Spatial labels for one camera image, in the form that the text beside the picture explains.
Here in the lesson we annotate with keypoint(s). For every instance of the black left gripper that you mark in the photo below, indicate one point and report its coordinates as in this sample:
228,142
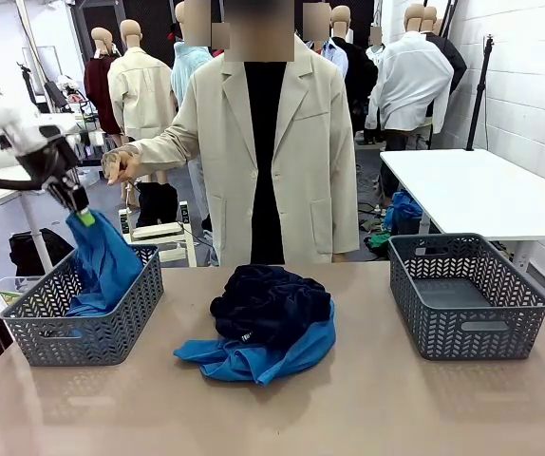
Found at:
47,164

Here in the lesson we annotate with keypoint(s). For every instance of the blue garment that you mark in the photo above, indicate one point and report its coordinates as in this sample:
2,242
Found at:
101,266
272,363

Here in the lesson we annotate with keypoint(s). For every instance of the person's left forearm beige sleeve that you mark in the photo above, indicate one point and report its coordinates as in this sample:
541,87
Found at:
341,218

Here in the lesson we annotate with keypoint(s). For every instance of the person's right forearm beige sleeve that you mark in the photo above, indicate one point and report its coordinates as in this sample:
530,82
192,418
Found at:
165,145

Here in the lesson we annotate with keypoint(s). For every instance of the person's right hand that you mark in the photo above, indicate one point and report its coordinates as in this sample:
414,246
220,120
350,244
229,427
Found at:
123,164

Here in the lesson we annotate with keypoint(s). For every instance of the person's left hand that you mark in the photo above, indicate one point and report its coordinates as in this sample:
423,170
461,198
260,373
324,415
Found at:
340,258

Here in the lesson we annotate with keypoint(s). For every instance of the black bag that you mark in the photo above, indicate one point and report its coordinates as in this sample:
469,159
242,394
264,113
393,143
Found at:
25,252

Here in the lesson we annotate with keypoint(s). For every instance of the black boots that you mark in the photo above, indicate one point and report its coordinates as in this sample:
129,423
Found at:
156,204

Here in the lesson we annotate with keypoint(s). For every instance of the clear plastic box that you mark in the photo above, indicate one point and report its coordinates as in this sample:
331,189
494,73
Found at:
11,290

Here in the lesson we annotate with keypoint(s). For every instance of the small black monitor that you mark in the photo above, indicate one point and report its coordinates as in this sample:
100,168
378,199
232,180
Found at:
56,95

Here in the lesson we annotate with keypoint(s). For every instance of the mannequin in maroon top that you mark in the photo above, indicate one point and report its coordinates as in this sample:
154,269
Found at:
99,90

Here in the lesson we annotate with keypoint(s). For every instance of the mannequin in cream jacket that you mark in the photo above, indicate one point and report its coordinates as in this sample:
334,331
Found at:
139,95

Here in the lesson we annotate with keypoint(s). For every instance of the grey plastic woven basket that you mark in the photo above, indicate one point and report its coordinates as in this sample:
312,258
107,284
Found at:
87,342
467,342

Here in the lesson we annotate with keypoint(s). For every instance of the mannequin in light blue shirt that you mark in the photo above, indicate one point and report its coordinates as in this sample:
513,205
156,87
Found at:
187,66

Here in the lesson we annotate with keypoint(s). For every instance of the slanted metal pole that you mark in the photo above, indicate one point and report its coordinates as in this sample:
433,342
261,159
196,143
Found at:
28,31

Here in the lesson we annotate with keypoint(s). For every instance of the person in beige blazer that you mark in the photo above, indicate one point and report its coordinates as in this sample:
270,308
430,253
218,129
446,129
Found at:
310,166

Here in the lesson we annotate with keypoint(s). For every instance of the mannequin in blue collared shirt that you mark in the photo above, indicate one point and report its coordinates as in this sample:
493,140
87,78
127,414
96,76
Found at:
338,57

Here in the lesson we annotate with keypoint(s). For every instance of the green cloth pile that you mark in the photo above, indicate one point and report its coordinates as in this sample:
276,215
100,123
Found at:
378,241

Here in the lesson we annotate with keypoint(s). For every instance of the mannequin in black jacket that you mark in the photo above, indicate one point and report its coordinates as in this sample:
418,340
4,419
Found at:
360,81

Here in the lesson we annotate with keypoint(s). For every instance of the blue cloth pile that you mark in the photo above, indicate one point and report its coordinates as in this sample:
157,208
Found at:
403,211

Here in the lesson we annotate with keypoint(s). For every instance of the mannequin in white shirt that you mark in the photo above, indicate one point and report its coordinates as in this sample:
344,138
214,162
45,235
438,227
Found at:
410,85

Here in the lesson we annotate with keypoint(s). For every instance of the large white table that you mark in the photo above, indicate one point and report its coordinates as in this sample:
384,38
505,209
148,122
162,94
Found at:
481,190

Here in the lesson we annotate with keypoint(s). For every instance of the mannequin in black coat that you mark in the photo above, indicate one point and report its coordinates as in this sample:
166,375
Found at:
456,62

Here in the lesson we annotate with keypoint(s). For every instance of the black tripod stand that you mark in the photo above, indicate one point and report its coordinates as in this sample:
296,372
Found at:
480,95

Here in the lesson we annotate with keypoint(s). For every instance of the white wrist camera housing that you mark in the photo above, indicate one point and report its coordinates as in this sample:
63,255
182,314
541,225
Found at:
56,133

